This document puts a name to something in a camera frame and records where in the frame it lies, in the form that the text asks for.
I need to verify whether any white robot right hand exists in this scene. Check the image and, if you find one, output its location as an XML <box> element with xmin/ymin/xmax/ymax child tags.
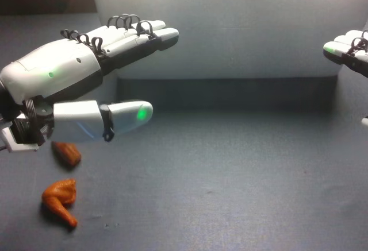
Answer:
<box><xmin>323</xmin><ymin>28</ymin><xmax>368</xmax><ymax>128</ymax></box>

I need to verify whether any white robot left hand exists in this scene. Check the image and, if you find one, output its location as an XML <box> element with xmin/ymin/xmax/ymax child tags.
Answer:
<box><xmin>0</xmin><ymin>14</ymin><xmax>179</xmax><ymax>146</ymax></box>

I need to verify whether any white styrofoam lid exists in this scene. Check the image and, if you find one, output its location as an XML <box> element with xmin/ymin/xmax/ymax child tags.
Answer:
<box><xmin>91</xmin><ymin>0</ymin><xmax>368</xmax><ymax>31</ymax></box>

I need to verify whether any brown toy chicken piece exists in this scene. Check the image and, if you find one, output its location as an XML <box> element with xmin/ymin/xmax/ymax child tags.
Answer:
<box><xmin>51</xmin><ymin>141</ymin><xmax>82</xmax><ymax>167</ymax></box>

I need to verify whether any orange toy chicken wing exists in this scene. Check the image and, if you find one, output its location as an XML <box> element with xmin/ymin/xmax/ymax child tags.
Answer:
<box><xmin>41</xmin><ymin>178</ymin><xmax>79</xmax><ymax>229</ymax></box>

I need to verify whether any grey table cloth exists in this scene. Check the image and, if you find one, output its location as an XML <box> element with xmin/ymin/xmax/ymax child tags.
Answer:
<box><xmin>0</xmin><ymin>12</ymin><xmax>368</xmax><ymax>251</ymax></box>

